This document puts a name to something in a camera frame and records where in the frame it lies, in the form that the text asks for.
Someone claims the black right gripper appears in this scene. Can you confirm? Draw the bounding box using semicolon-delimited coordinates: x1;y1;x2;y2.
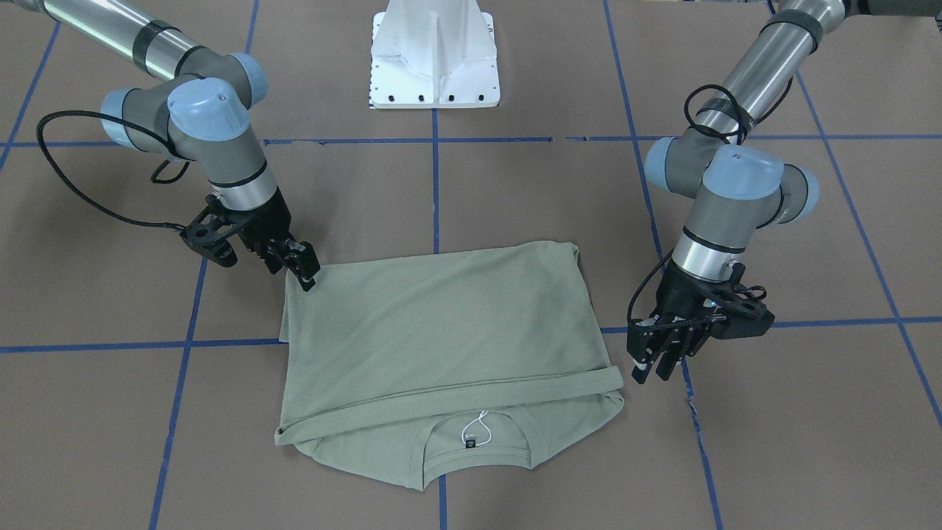
239;188;321;292

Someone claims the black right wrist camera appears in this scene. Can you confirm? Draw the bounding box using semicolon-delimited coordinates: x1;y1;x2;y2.
179;194;242;268

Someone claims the green long-sleeve shirt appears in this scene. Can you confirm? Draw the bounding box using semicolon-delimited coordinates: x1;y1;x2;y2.
274;241;625;490

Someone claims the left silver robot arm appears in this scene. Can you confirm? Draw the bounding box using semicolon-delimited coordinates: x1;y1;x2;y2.
627;1;940;384

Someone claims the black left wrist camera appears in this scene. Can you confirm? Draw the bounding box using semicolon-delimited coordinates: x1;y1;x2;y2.
709;283;775;339

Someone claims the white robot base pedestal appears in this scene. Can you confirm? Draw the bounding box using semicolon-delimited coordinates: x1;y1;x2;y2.
368;1;501;110

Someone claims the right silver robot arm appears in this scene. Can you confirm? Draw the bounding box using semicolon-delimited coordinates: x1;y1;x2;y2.
19;1;320;291

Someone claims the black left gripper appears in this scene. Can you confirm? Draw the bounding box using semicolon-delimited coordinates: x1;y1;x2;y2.
627;261;713;384

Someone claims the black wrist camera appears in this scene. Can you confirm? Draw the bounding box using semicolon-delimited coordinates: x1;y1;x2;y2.
709;283;775;339
179;194;242;268

